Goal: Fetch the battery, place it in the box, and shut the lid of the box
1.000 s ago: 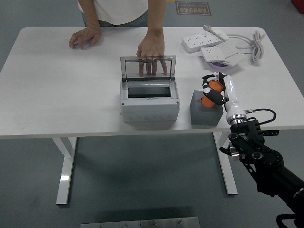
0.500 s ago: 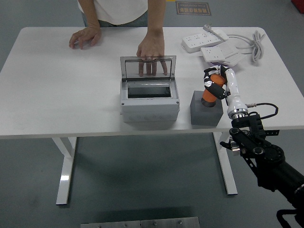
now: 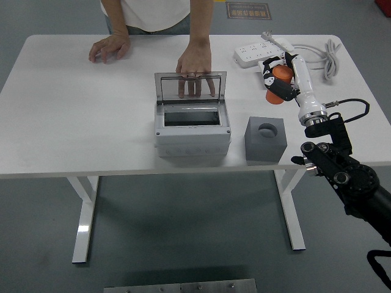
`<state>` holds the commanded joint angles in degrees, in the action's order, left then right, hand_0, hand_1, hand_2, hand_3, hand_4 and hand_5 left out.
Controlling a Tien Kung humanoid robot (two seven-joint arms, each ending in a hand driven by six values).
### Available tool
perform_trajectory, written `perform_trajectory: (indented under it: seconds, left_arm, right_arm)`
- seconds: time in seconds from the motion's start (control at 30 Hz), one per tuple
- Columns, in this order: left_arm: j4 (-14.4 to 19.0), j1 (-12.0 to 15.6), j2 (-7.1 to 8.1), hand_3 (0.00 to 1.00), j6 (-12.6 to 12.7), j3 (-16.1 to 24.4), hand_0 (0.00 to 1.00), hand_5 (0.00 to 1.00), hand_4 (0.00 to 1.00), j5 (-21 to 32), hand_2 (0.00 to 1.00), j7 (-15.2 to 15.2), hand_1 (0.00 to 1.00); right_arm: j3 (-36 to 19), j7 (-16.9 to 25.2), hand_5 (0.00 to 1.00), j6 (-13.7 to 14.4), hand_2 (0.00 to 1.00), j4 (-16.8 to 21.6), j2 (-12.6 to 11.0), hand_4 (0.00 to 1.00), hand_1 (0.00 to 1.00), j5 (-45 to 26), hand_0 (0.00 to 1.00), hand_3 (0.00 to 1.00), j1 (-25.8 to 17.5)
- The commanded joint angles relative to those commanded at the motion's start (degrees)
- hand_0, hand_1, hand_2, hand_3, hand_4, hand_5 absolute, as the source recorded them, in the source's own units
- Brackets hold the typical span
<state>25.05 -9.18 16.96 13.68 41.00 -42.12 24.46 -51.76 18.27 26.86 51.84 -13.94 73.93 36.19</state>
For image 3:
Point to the person's left hand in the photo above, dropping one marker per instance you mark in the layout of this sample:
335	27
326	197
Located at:
195	59

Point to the orange cylindrical battery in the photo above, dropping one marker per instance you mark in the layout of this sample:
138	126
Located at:
282	73

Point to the brown floor sign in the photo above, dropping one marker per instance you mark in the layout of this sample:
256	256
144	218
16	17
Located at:
249	10

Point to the transparent hinged box lid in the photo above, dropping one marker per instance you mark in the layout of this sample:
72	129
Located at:
168	88

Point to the red box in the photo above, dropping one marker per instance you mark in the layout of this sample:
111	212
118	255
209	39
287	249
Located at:
384	7

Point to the grey block with round hole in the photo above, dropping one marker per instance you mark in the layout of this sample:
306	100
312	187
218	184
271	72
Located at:
262	149

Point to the long white power strip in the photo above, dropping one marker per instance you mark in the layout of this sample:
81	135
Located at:
250	52

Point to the person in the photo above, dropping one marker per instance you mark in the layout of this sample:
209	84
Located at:
152	13

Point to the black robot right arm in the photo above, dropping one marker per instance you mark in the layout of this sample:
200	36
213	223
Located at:
357	180

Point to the white table leg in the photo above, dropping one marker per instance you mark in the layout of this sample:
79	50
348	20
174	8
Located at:
293	219
84	219

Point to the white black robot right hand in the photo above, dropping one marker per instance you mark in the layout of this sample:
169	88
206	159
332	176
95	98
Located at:
305	88

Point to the person's right forearm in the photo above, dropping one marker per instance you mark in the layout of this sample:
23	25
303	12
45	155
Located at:
119	26

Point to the white power plug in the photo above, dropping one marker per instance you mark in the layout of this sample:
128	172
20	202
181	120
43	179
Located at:
282	43

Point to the person's right hand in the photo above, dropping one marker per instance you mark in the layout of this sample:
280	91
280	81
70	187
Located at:
111	45

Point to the grey metal plate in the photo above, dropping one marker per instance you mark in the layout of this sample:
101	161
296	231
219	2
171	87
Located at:
183	287

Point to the person's left forearm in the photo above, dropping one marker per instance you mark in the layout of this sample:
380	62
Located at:
200	21

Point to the grey plastic electrical box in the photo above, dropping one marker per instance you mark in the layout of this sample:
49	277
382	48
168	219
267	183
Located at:
189	143

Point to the short white power strip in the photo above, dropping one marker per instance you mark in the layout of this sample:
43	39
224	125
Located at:
260	65

